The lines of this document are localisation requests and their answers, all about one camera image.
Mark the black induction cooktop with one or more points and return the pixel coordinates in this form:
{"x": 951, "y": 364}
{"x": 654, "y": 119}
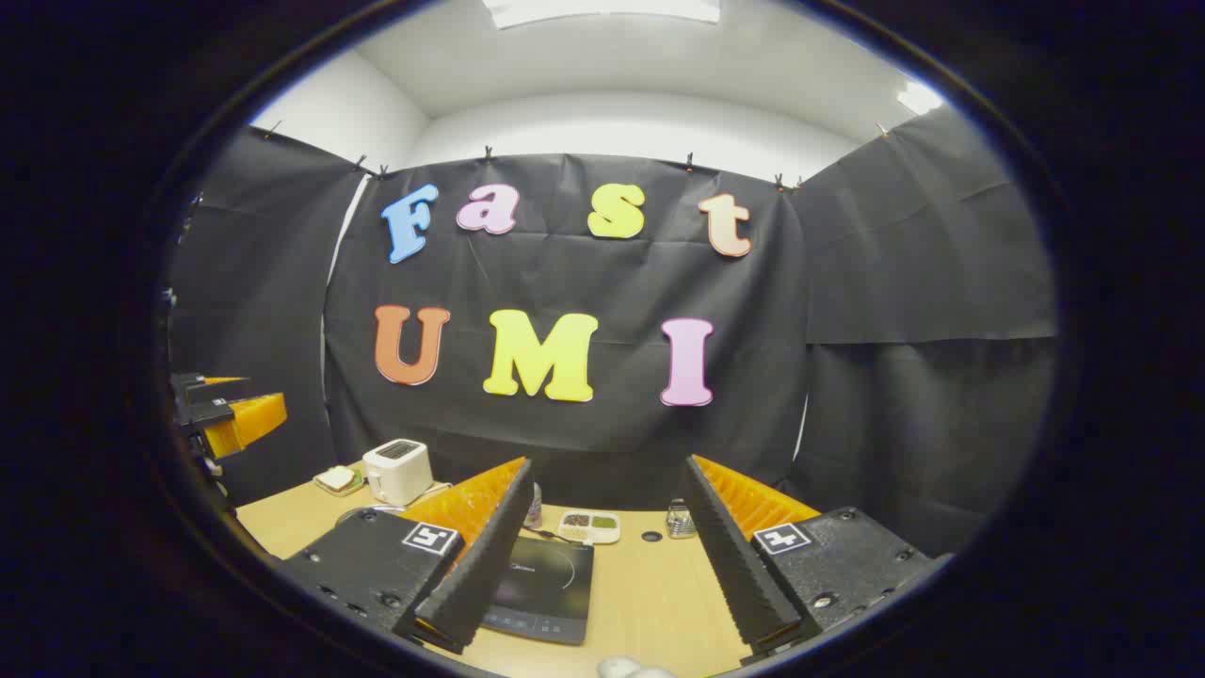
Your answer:
{"x": 555, "y": 584}

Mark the white divided bean dish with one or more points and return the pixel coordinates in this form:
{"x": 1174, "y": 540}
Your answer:
{"x": 589, "y": 527}

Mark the sandwich with lettuce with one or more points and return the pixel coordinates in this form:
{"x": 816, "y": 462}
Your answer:
{"x": 336, "y": 477}

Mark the white toaster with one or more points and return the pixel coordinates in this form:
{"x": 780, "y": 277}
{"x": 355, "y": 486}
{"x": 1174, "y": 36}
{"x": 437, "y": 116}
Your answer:
{"x": 397, "y": 471}

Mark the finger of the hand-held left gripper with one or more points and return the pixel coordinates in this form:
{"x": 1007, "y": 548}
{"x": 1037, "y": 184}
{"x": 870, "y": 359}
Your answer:
{"x": 202, "y": 384}
{"x": 249, "y": 419}

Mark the silver drink bottle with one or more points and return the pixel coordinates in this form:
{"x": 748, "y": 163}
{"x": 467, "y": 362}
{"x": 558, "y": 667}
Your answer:
{"x": 535, "y": 504}

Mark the small pale green tray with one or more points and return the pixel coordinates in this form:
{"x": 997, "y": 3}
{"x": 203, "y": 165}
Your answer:
{"x": 350, "y": 490}

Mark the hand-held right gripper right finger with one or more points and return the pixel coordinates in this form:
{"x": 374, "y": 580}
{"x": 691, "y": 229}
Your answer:
{"x": 734, "y": 565}

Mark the ceiling light panel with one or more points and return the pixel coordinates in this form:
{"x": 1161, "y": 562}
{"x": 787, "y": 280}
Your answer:
{"x": 920, "y": 98}
{"x": 602, "y": 9}

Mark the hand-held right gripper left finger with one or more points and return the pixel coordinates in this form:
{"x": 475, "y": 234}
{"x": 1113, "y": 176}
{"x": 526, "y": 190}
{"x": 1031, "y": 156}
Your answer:
{"x": 475, "y": 579}

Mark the stainless steel pot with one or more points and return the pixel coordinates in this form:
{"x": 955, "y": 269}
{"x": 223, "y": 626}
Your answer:
{"x": 360, "y": 511}

